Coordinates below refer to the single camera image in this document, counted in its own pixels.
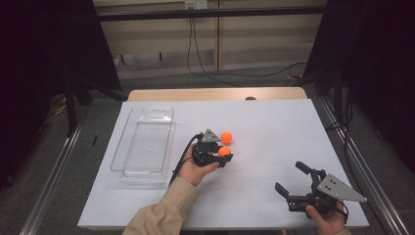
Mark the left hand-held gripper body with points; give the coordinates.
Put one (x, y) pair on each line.
(204, 153)

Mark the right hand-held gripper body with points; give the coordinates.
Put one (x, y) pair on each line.
(329, 192)

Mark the orange table tennis ball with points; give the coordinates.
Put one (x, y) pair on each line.
(226, 137)
(224, 151)

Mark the clear plastic container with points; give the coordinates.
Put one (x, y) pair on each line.
(147, 147)

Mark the person's left hand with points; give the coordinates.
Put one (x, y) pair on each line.
(192, 173)

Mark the person's right hand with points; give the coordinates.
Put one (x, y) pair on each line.
(329, 223)

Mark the white table mat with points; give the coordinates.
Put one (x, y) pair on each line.
(261, 147)

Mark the light wooden table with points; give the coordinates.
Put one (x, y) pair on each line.
(212, 94)

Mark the dark round table grommet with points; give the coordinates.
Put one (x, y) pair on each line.
(250, 98)

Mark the black metal stand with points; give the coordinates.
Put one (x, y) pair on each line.
(339, 98)
(70, 107)

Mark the small black object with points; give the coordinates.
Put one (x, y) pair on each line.
(94, 141)

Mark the black curtain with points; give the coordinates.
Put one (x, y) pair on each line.
(375, 65)
(39, 65)

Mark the aluminium frame rail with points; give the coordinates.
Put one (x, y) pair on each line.
(368, 176)
(49, 189)

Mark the white wall socket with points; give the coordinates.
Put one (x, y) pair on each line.
(195, 4)

